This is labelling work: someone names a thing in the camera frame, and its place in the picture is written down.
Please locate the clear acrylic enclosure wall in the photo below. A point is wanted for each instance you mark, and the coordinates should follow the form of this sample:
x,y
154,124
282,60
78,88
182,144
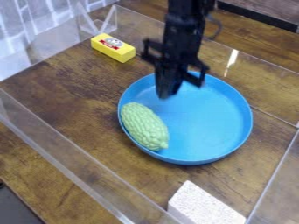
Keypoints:
x,y
68,158

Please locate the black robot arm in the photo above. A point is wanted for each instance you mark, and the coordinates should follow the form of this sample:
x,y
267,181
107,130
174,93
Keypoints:
x,y
187,8

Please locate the green bumpy bitter gourd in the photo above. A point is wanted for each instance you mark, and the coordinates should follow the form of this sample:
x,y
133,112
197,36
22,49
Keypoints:
x,y
145,126

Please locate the yellow rectangular block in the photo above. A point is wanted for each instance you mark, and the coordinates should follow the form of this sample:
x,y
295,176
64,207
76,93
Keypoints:
x,y
115,48

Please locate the blue round plastic tray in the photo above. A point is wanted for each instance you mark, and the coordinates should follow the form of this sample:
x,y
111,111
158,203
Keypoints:
x,y
209,119

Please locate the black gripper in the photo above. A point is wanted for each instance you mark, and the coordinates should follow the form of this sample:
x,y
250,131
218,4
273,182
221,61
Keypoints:
x,y
174,57

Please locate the white speckled foam block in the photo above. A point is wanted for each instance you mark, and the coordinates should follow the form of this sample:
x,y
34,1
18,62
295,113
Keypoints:
x,y
197,207

